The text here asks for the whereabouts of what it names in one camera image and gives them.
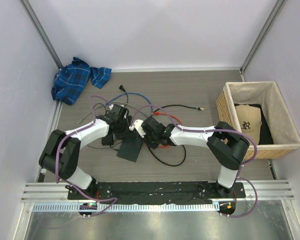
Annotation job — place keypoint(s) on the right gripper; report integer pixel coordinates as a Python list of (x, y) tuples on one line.
[(154, 146)]

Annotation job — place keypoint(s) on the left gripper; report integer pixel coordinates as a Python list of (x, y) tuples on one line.
[(128, 121)]

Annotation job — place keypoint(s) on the black network switch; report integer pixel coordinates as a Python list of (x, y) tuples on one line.
[(130, 148)]

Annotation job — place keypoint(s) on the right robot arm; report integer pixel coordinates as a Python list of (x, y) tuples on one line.
[(227, 145)]

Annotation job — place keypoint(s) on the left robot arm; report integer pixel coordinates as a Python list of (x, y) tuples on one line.
[(61, 152)]

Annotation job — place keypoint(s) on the blue plaid cloth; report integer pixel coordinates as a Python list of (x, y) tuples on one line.
[(70, 80)]

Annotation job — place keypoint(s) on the beige cap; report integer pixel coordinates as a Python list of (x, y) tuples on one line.
[(250, 121)]

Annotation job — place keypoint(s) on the wicker basket with liner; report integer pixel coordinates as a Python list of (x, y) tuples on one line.
[(277, 134)]

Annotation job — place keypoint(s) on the black garment in basket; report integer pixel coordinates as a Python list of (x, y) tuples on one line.
[(265, 133)]

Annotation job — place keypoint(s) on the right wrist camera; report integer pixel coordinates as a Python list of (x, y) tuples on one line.
[(137, 126)]

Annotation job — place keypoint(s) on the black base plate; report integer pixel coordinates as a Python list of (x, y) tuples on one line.
[(159, 193)]

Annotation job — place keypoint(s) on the slotted cable duct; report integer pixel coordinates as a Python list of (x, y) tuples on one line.
[(89, 207)]

